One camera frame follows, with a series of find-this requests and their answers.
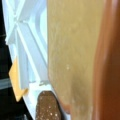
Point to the yellow cheese slice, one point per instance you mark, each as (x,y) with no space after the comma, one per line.
(13,74)

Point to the brown meat patty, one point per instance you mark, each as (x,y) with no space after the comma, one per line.
(47,107)

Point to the white sectioned round tray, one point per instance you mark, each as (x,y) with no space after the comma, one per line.
(26,36)

